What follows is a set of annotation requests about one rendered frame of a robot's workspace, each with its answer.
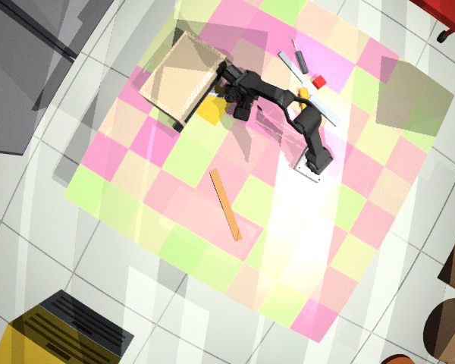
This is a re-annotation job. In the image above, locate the red cube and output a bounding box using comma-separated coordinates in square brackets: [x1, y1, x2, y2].
[312, 75, 327, 89]

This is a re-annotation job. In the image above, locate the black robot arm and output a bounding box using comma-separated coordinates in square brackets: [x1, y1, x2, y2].
[222, 64, 334, 176]

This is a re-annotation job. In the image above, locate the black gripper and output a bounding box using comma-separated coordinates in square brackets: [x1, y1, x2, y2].
[233, 94, 254, 121]

